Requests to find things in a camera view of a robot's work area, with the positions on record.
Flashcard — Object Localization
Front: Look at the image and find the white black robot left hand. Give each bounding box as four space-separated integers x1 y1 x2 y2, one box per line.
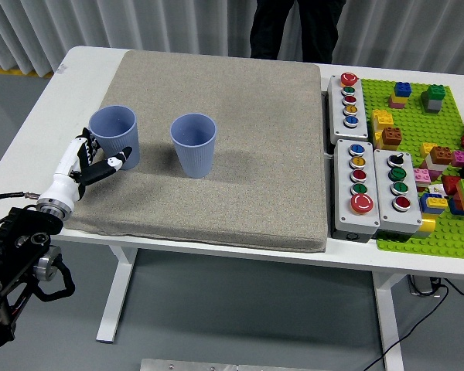
37 127 134 209

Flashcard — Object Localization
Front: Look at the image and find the blue ribbed cup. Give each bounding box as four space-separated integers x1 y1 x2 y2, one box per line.
169 113 218 179
88 105 142 171

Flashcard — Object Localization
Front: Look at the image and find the white table leg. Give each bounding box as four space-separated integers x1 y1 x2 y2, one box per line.
370 270 406 371
95 243 140 344

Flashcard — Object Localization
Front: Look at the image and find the grey-brown fabric mat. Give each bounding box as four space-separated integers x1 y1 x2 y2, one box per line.
61 49 329 254

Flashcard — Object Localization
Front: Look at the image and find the white pleated curtain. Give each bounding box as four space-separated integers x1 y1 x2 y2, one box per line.
0 0 464 77

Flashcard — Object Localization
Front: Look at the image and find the person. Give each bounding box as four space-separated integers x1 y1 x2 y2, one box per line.
249 0 347 64

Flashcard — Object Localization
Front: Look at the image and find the grey box large red button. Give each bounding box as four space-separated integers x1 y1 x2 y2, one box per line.
333 138 382 241

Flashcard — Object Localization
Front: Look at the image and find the grey five-button control box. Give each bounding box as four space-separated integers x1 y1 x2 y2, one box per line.
326 73 370 145

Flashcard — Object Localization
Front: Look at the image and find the brown building block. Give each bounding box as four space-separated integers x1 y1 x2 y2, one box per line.
428 145 454 166
380 126 404 148

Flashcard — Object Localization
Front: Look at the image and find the green studded baseplate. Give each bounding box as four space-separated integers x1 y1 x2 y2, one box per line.
360 78 464 260

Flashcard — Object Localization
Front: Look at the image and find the white building block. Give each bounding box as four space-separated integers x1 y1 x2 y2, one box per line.
426 157 449 173

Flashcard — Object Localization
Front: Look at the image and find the grey power strip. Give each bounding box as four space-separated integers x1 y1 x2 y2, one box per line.
408 274 444 298

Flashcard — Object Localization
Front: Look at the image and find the grey building block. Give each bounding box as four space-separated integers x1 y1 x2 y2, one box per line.
420 91 442 114

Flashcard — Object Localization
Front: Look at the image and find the red building block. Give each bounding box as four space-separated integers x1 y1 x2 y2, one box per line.
442 174 464 196

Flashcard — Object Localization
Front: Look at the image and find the grey box with selector switch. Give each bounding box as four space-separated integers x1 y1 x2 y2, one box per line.
373 148 425 237

